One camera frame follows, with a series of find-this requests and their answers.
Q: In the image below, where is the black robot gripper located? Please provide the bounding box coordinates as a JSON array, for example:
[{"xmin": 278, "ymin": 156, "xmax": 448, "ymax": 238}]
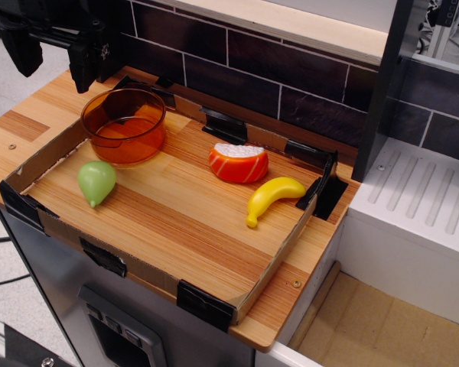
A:
[{"xmin": 0, "ymin": 0, "xmax": 123, "ymax": 93}]

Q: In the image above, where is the transparent orange plastic pot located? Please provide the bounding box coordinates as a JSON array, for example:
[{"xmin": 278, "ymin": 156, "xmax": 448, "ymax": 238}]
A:
[{"xmin": 80, "ymin": 88, "xmax": 166, "ymax": 167}]

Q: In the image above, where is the cardboard fence with black tape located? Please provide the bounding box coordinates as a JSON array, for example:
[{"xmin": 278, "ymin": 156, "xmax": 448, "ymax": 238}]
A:
[{"xmin": 0, "ymin": 86, "xmax": 356, "ymax": 344}]

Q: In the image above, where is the green toy pear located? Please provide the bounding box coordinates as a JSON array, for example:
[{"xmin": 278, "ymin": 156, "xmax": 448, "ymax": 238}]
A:
[{"xmin": 77, "ymin": 161, "xmax": 117, "ymax": 208}]

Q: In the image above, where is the yellow toy banana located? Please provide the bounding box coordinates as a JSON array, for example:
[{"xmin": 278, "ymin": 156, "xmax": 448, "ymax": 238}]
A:
[{"xmin": 246, "ymin": 177, "xmax": 307, "ymax": 228}]

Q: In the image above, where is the white toy sink drainboard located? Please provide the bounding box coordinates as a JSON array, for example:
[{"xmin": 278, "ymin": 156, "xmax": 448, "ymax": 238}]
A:
[{"xmin": 348, "ymin": 138, "xmax": 459, "ymax": 261}]

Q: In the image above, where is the dark grey vertical post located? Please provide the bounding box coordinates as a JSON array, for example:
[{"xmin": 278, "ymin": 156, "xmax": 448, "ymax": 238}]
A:
[{"xmin": 352, "ymin": 1, "xmax": 413, "ymax": 182}]

